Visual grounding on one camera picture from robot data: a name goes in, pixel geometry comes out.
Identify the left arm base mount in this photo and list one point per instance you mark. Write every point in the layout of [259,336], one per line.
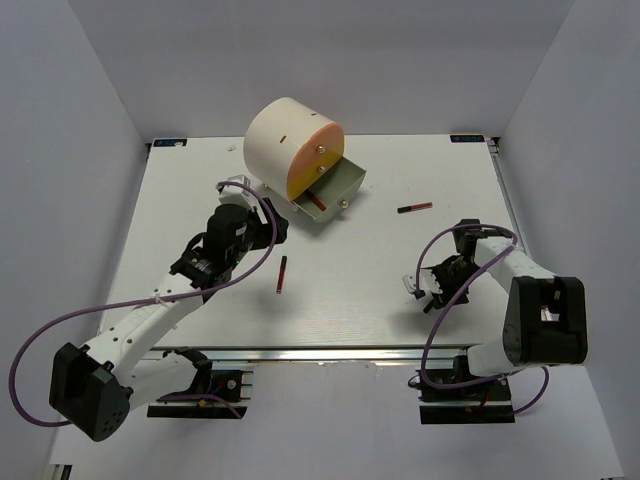
[217,390]

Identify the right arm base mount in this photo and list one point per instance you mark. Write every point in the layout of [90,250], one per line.
[488,403]

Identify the yellow drawer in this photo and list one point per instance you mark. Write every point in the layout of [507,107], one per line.
[312,175]

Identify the blue label left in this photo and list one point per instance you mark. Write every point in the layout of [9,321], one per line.
[169,143]

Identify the blue label right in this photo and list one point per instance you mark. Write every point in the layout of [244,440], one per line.
[471,138]

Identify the white cylindrical drawer organizer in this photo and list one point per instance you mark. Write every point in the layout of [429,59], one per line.
[273,138]

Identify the grey-green bottom drawer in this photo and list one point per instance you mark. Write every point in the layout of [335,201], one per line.
[336,189]

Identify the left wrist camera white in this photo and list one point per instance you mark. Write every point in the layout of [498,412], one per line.
[233,191]

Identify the blue label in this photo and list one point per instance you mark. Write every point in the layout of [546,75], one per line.
[471,138]
[169,143]

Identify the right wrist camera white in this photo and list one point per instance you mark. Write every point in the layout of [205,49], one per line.
[421,285]

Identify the aluminium table frame rail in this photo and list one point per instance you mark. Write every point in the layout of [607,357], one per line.
[343,285]

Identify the red lip gloss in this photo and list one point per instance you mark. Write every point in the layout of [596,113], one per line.
[318,202]
[281,274]

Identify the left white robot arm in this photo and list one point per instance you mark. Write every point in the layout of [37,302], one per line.
[96,385]

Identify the brown lip gloss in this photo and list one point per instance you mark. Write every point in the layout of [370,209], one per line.
[414,207]

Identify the orange top drawer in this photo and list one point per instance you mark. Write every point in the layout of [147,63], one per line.
[323,148]

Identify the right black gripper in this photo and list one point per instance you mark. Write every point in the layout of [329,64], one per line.
[442,299]

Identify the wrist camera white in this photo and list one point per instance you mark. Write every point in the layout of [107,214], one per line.
[421,285]
[233,191]

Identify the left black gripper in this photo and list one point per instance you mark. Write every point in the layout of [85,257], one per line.
[265,230]

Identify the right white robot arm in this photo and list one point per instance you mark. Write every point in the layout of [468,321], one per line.
[545,321]

